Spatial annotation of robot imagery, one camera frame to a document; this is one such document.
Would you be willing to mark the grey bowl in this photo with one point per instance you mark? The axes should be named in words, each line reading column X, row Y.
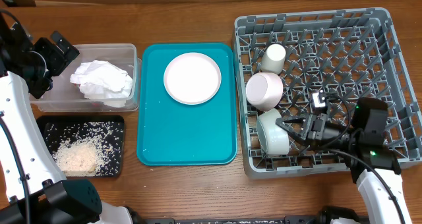
column 274, row 141

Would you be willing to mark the teal serving tray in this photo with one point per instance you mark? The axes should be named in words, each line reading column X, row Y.
column 174, row 134

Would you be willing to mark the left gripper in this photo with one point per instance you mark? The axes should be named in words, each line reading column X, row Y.
column 60, row 60

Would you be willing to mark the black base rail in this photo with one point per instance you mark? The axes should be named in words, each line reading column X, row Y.
column 289, row 219

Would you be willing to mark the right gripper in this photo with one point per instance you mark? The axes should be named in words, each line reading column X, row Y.
column 307, row 121

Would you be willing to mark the black plastic tray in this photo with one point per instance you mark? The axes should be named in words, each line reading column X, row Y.
column 43, row 122

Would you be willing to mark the pink plate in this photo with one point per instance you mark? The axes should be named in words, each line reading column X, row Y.
column 192, row 78

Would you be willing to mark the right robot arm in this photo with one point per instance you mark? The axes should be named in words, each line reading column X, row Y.
column 374, row 168

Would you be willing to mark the white napkin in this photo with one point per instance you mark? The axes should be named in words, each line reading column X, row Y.
column 102, row 80

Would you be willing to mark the grey dishwasher rack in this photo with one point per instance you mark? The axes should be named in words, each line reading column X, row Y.
column 354, row 53

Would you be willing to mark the rice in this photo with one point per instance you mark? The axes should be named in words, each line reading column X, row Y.
column 79, row 155

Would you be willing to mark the pink bowl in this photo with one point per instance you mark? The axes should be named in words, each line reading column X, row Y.
column 264, row 90

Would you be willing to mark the cream cup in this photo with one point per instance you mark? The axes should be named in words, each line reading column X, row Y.
column 273, row 59

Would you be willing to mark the clear plastic bin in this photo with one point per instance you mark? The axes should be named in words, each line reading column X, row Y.
column 66, row 97

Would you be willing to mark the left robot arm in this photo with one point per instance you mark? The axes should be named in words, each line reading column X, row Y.
column 37, row 190

